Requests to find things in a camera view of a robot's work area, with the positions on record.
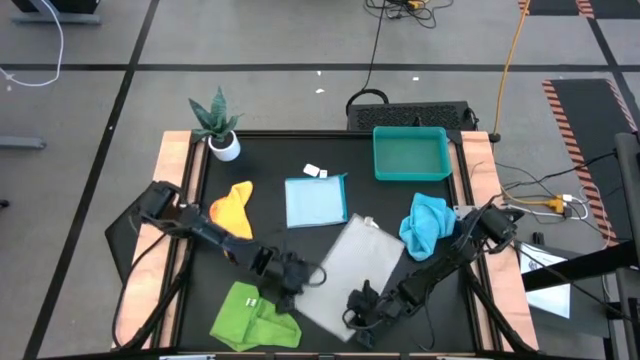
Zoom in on yellow floor extension cable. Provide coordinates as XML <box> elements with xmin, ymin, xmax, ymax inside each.
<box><xmin>491</xmin><ymin>0</ymin><xmax>531</xmax><ymax>144</ymax></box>

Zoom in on white power cables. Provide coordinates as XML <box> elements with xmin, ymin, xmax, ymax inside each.
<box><xmin>504</xmin><ymin>192</ymin><xmax>592</xmax><ymax>221</ymax></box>

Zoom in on long grey desk foot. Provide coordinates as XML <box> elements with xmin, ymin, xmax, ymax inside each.
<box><xmin>10</xmin><ymin>0</ymin><xmax>102</xmax><ymax>26</ymax></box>

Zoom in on small striped-edge floor mat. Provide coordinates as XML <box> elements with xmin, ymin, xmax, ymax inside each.
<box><xmin>518</xmin><ymin>0</ymin><xmax>640</xmax><ymax>20</ymax></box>

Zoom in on black power cable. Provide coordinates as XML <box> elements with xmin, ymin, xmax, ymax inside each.
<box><xmin>344</xmin><ymin>0</ymin><xmax>392</xmax><ymax>117</ymax></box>

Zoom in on orange microfiber towel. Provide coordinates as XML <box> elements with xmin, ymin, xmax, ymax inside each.
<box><xmin>208</xmin><ymin>180</ymin><xmax>255</xmax><ymax>242</ymax></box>

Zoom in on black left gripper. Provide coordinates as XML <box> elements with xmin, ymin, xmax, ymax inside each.
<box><xmin>270</xmin><ymin>251</ymin><xmax>312</xmax><ymax>316</ymax></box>

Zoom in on wooden table board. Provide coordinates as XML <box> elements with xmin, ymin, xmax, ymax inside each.
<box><xmin>458</xmin><ymin>130</ymin><xmax>540</xmax><ymax>351</ymax></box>
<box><xmin>112</xmin><ymin>130</ymin><xmax>195</xmax><ymax>350</ymax></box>

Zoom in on green microfiber towel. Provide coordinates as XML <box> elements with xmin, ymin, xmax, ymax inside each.
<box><xmin>208</xmin><ymin>280</ymin><xmax>303</xmax><ymax>353</ymax></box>

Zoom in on white paper sheet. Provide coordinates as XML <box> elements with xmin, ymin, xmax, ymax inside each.
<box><xmin>518</xmin><ymin>242</ymin><xmax>572</xmax><ymax>320</ymax></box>

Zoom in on grey post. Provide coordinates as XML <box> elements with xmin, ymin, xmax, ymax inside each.
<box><xmin>613</xmin><ymin>132</ymin><xmax>640</xmax><ymax>360</ymax></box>

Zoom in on black computer case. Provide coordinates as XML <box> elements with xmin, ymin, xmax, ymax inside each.
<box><xmin>346</xmin><ymin>101</ymin><xmax>475</xmax><ymax>133</ymax></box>

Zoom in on bright blue microfiber towel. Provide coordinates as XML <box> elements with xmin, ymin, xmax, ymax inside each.
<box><xmin>398</xmin><ymin>192</ymin><xmax>458</xmax><ymax>263</ymax></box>

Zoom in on white floor cable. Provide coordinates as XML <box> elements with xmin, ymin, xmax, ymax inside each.
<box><xmin>0</xmin><ymin>0</ymin><xmax>67</xmax><ymax>88</ymax></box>

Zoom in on left wooden table board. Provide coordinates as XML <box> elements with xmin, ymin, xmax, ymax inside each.
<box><xmin>112</xmin><ymin>130</ymin><xmax>195</xmax><ymax>350</ymax></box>

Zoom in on large striped-edge floor mat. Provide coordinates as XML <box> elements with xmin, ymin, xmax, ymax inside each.
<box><xmin>542</xmin><ymin>78</ymin><xmax>640</xmax><ymax>247</ymax></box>

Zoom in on short grey desk foot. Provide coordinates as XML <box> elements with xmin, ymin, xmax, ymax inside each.
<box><xmin>0</xmin><ymin>135</ymin><xmax>48</xmax><ymax>151</ymax></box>

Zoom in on right wooden table board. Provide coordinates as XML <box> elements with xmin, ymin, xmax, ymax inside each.
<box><xmin>458</xmin><ymin>130</ymin><xmax>540</xmax><ymax>351</ymax></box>

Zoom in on right black frame strut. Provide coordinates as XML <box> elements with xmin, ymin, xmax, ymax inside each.
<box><xmin>455</xmin><ymin>259</ymin><xmax>536</xmax><ymax>354</ymax></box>

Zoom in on green artificial plant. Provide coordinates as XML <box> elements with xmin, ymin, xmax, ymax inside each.
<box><xmin>188</xmin><ymin>85</ymin><xmax>245</xmax><ymax>143</ymax></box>

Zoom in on black frame strut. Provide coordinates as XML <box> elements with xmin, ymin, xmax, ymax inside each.
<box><xmin>455</xmin><ymin>259</ymin><xmax>536</xmax><ymax>354</ymax></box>
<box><xmin>113</xmin><ymin>234</ymin><xmax>197</xmax><ymax>351</ymax></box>

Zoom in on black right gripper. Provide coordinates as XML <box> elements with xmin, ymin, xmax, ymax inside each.
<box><xmin>346</xmin><ymin>279</ymin><xmax>402</xmax><ymax>350</ymax></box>

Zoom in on white plant pot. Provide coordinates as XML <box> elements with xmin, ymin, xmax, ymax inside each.
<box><xmin>207</xmin><ymin>130</ymin><xmax>243</xmax><ymax>163</ymax></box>

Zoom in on yellow power connector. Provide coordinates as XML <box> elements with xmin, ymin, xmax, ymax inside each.
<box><xmin>524</xmin><ymin>197</ymin><xmax>567</xmax><ymax>211</ymax></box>

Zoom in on black beam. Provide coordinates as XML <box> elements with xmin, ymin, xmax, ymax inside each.
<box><xmin>522</xmin><ymin>239</ymin><xmax>640</xmax><ymax>294</ymax></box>

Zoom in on teal plastic bin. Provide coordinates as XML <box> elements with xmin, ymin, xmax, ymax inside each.
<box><xmin>372</xmin><ymin>125</ymin><xmax>454</xmax><ymax>182</ymax></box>

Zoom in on left black frame strut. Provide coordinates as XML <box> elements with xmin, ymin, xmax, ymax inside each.
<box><xmin>113</xmin><ymin>234</ymin><xmax>197</xmax><ymax>351</ymax></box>

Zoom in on tangled black cables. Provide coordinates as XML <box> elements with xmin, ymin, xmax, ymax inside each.
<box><xmin>364</xmin><ymin>0</ymin><xmax>455</xmax><ymax>29</ymax></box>

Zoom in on white waffle microfiber towel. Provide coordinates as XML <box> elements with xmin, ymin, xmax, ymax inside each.
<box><xmin>293</xmin><ymin>213</ymin><xmax>406</xmax><ymax>344</ymax></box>

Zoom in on pale blue teal-edged towel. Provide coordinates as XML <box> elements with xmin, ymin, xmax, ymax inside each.
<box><xmin>284</xmin><ymin>162</ymin><xmax>350</xmax><ymax>230</ymax></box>

